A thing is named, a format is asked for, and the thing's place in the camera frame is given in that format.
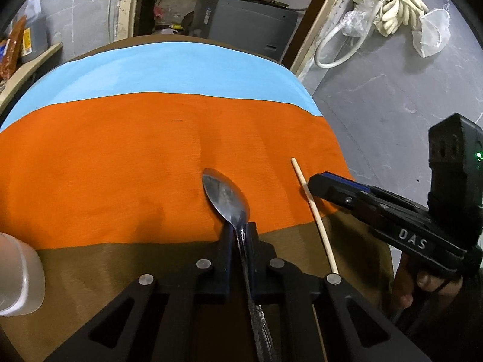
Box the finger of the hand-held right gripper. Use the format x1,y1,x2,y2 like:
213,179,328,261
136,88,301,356
307,171,379,216

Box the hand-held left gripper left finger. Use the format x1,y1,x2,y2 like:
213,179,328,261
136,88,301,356
45,224,235,362

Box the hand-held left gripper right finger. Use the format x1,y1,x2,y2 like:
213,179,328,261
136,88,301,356
246,222,431,362

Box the thick wooden chopstick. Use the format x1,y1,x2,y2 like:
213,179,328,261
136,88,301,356
290,157,339,275

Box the silver metal spoon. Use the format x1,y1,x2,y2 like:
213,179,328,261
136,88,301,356
202,168,280,362

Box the translucent plastic cup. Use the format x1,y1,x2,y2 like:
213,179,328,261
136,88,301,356
0,233,46,316

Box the person's right hand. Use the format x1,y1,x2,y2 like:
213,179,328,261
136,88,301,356
390,251,463,318

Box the clear plastic bag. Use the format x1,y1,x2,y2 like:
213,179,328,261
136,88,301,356
341,8,368,37
411,4,451,58

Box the orange blue brown striped tablecloth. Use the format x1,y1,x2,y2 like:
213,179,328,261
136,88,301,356
0,35,401,362

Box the cream rubber gloves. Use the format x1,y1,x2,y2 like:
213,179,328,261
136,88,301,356
353,0,429,38

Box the grey cabinet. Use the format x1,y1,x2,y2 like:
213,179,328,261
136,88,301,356
190,0,299,63

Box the pile of plastic bags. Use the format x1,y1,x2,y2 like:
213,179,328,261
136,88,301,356
153,0,195,36

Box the wooden side shelf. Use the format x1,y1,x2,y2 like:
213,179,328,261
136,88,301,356
0,41,63,116

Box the large cooking oil bottle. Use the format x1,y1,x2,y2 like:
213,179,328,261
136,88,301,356
21,0,48,63

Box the red seasoning packet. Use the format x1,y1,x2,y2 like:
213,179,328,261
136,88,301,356
0,15,27,80

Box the white hose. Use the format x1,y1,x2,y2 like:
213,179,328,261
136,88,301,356
315,2,382,69

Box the brown wooden door frame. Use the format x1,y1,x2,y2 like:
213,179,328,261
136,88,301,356
281,0,353,78

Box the pale wooden door frame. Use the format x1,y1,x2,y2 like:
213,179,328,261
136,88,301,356
113,0,144,42

